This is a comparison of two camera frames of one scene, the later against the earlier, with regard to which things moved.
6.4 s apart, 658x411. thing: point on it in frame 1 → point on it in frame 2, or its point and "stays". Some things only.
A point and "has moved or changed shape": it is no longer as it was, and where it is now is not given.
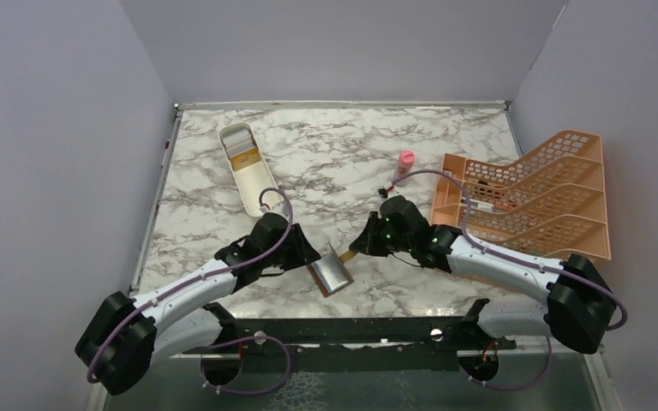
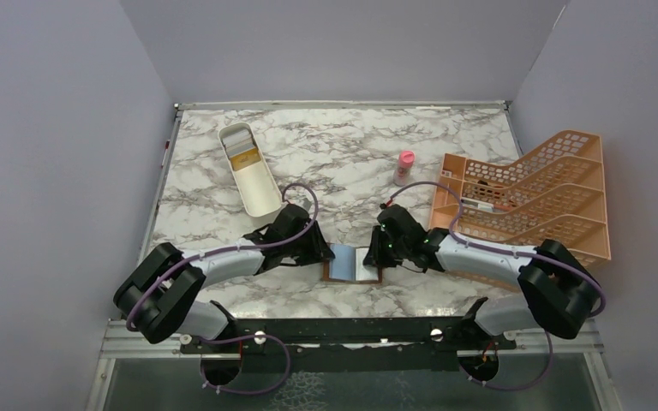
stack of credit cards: [241, 149] stays
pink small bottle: [406, 159] stays
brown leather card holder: [330, 274] has moved or changed shape
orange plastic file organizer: [550, 202] stays
